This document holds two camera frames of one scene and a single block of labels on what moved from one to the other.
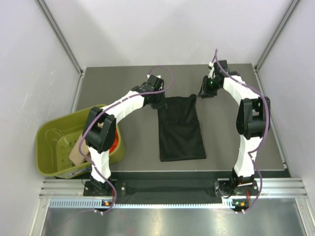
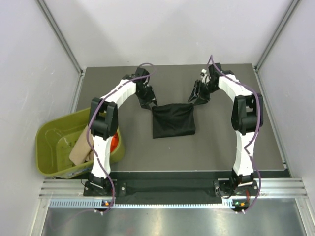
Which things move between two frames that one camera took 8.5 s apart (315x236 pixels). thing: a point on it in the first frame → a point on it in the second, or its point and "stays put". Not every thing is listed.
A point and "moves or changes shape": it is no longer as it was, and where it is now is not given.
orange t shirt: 115,143 stays put
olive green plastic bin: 55,138 stays put
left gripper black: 161,104 → 144,102
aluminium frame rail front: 272,188 stays put
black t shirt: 179,133 moves or changes shape
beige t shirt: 76,156 stays put
